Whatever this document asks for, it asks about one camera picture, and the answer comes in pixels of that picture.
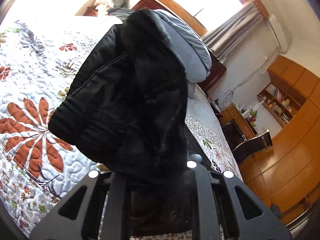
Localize black padded pants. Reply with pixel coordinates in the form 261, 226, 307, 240
47, 8, 189, 235

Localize light blue bed sheet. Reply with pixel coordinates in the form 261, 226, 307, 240
187, 85, 225, 138

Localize wooden desk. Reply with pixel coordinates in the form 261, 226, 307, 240
220, 103, 258, 139

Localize black chrome office chair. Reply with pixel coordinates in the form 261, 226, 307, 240
222, 120, 273, 163

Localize flat blue pillow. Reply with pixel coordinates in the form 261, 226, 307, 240
187, 81, 196, 99

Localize dark wooden headboard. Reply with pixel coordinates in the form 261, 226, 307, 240
132, 0, 226, 92

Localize large blue folded duvet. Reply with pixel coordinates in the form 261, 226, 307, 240
102, 9, 212, 88

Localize grey window curtain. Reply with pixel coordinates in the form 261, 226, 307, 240
202, 0, 263, 62

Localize white air conditioner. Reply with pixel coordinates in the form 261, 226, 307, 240
268, 14, 290, 54

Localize floral quilted bedspread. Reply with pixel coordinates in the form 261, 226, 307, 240
0, 19, 243, 240

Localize pile of clothes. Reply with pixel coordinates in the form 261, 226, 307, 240
93, 0, 128, 15

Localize hanging white cables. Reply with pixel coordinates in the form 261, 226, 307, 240
222, 47, 281, 106

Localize wooden wall shelf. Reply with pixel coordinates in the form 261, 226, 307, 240
257, 83, 306, 128

